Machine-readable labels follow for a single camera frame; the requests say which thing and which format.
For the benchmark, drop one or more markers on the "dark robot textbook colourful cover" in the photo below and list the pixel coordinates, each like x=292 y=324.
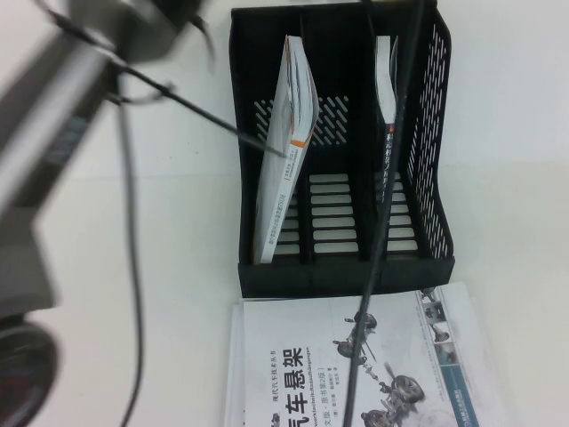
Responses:
x=384 y=80

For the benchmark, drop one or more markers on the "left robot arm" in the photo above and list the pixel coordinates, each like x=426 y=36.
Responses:
x=40 y=133

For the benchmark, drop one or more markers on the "white book with orange stripe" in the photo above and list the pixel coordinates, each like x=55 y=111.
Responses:
x=280 y=200

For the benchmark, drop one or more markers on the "black plastic book stand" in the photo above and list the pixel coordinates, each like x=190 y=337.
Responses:
x=338 y=276

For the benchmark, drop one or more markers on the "white car suspension book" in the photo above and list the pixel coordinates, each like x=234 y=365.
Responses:
x=289 y=320

